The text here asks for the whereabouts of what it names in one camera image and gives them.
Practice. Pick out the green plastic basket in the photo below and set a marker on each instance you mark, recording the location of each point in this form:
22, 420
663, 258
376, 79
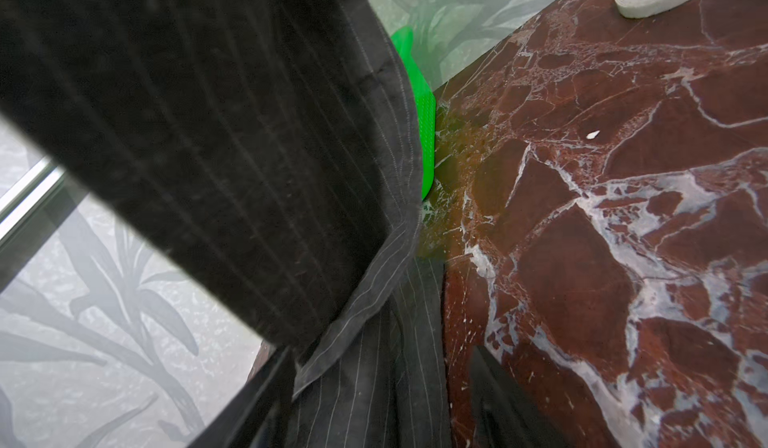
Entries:
425, 102

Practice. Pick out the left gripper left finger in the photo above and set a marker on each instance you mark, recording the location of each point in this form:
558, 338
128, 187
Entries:
258, 415

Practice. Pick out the dark grey striped shirt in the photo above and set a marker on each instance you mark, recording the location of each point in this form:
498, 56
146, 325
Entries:
270, 148

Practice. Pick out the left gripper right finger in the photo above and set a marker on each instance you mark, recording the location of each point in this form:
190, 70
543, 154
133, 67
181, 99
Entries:
504, 415

